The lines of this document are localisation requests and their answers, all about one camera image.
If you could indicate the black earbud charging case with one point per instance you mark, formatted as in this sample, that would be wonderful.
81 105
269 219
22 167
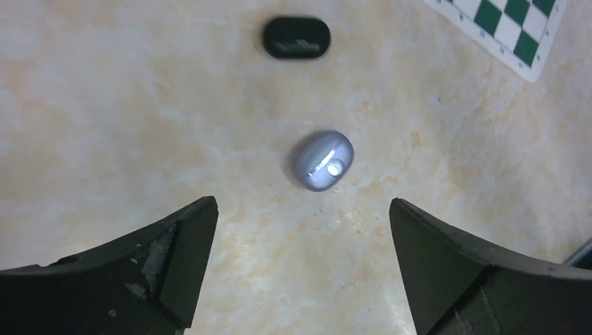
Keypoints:
296 37

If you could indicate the grey purple charging case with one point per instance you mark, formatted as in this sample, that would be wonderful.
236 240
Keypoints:
322 159

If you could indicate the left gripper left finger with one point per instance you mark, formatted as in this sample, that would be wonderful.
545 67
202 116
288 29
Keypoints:
145 282

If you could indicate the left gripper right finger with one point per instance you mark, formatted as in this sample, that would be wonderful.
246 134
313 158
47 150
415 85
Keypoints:
458 283

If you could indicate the green white chessboard mat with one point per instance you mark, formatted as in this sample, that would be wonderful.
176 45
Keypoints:
520 33

